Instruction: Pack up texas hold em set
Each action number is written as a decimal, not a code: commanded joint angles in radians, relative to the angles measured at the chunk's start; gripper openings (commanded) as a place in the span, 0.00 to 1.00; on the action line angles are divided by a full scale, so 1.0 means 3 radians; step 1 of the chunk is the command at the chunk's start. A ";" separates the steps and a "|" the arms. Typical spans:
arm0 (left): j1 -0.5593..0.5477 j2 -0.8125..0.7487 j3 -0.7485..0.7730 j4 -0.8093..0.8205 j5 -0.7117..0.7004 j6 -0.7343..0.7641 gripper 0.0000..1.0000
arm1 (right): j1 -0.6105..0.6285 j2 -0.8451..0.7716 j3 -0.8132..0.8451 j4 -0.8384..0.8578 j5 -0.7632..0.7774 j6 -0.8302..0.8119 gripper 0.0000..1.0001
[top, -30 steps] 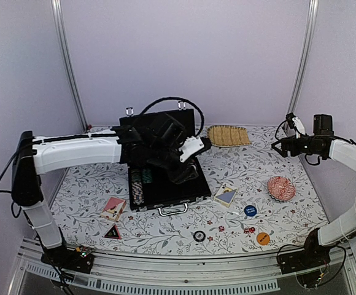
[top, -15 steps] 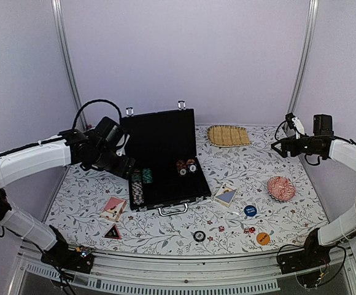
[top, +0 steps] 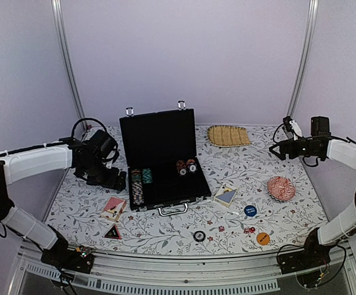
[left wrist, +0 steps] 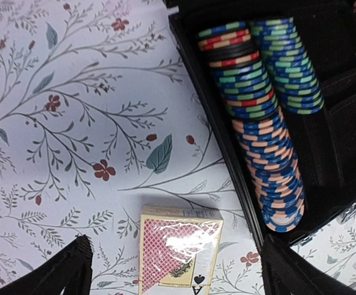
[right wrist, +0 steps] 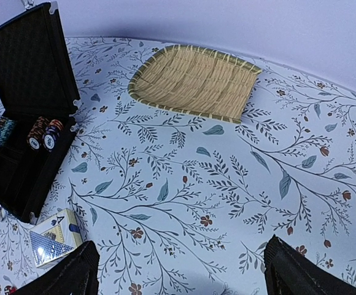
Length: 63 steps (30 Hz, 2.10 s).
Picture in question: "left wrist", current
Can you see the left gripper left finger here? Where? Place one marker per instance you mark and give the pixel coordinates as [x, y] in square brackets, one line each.
[67, 272]

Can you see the blue chip row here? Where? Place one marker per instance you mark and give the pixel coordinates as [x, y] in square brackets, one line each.
[257, 120]

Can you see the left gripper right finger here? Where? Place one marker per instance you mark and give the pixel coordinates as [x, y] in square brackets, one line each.
[286, 272]

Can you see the black poker case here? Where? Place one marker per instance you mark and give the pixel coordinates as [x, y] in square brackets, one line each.
[325, 141]

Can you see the green chip row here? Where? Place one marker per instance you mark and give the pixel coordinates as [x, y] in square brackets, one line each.
[289, 65]

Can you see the red card deck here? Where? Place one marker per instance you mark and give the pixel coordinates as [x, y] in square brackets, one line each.
[178, 248]

